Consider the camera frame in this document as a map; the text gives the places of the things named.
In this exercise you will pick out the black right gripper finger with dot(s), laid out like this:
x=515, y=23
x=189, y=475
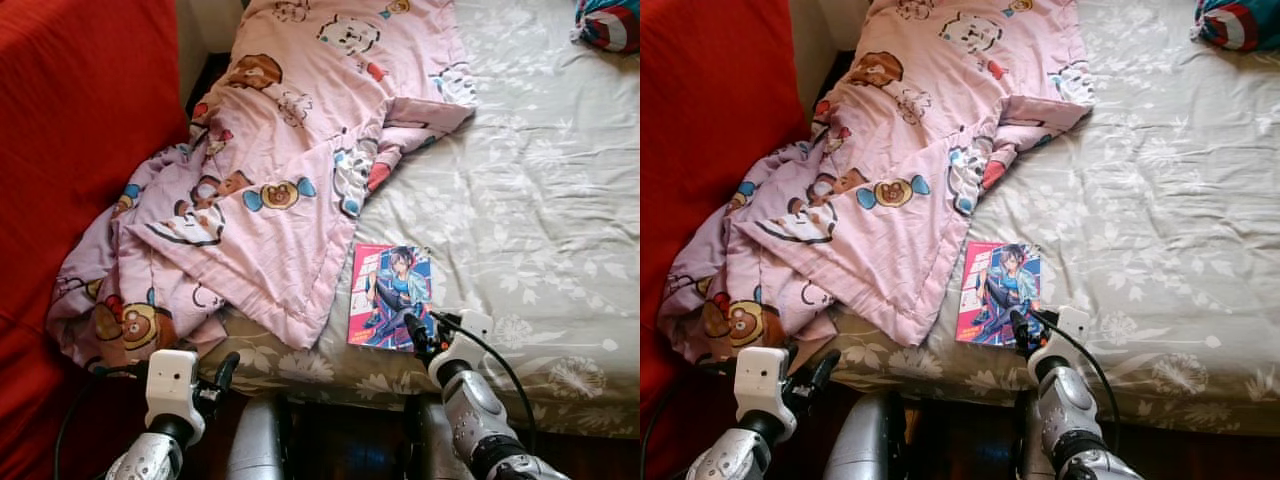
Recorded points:
x=1018, y=328
x=413, y=330

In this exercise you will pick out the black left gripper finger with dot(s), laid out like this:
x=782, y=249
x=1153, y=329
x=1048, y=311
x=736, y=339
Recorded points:
x=826, y=368
x=228, y=370

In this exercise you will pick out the colourful manga book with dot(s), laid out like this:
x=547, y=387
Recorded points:
x=990, y=290
x=385, y=290

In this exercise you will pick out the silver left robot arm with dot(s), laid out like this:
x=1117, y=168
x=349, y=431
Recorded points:
x=150, y=460
x=735, y=460

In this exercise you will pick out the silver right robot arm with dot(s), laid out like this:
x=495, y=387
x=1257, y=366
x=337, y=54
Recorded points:
x=475, y=410
x=1065, y=410

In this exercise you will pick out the silver robot left leg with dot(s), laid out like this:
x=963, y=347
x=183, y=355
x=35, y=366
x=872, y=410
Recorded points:
x=865, y=440
x=255, y=440

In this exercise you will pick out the silver robot leg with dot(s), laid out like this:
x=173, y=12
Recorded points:
x=865, y=440
x=255, y=440
x=1028, y=440
x=425, y=440

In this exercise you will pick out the silver robot right leg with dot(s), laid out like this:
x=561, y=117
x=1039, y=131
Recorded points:
x=1028, y=440
x=425, y=440

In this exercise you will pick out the beige floral bedsheet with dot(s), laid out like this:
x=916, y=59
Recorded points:
x=1150, y=200
x=520, y=200

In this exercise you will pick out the pink cartoon print blanket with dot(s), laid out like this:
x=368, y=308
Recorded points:
x=280, y=150
x=900, y=150

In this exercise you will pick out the red cushion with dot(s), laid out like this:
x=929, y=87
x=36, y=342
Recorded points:
x=710, y=150
x=70, y=150

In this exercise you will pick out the red white blue striped pillow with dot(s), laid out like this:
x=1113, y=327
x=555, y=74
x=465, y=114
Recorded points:
x=612, y=25
x=1240, y=25

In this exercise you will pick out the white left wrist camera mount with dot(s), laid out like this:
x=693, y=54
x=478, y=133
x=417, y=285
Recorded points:
x=760, y=385
x=170, y=385

